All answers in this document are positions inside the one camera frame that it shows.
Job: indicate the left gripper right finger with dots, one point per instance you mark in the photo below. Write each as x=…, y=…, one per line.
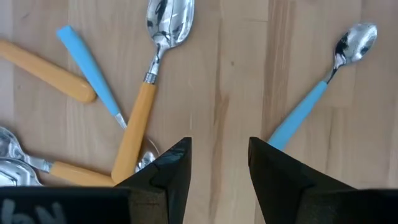
x=280, y=186

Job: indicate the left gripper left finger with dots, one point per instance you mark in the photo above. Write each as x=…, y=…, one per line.
x=164, y=186

